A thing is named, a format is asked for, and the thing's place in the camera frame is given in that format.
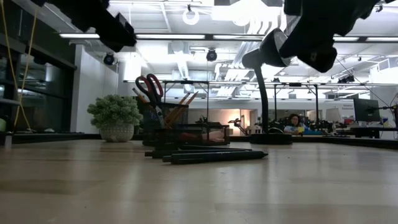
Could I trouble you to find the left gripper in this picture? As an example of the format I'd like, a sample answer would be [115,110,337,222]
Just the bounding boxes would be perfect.
[95,12,137,53]

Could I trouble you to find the black aluminium table frame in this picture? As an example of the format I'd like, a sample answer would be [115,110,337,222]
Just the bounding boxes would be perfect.
[12,132,398,150]

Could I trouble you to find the orange pencil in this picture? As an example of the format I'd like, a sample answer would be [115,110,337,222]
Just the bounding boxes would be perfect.
[167,91,200,128]
[132,87,156,114]
[164,92,192,128]

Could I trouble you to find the yellow hanging cable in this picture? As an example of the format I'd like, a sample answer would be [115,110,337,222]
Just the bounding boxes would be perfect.
[14,7,39,127]
[0,0,32,131]

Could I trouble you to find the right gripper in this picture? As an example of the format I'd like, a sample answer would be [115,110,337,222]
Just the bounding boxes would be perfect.
[279,18,338,74]

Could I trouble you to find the green artificial potted plant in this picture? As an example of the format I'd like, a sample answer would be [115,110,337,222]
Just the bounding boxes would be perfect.
[86,94,144,143]

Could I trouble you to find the dark background monitor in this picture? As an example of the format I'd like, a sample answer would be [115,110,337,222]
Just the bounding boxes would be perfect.
[353,98,381,123]

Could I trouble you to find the black mesh desk organizer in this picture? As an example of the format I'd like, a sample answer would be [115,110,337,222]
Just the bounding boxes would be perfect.
[142,102,231,147]

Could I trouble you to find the red eraser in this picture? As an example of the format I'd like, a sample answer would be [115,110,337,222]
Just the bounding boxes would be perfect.
[179,132,203,142]

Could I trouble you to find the black background desk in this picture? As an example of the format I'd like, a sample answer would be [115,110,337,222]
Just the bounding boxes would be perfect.
[349,126,398,139]

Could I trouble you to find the black desk lamp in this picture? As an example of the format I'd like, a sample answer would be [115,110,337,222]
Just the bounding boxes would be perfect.
[241,27,293,146]

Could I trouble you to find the black background rack frame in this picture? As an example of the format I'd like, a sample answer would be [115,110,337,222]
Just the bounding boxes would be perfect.
[161,80,211,125]

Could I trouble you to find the pink sticky note pad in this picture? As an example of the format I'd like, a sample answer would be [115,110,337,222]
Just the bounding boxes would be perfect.
[201,129,225,143]

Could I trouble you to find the person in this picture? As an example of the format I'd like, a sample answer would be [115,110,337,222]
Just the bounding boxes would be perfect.
[283,113,312,135]

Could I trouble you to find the red-handled scissors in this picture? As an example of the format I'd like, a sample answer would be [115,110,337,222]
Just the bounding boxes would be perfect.
[134,73,165,128]

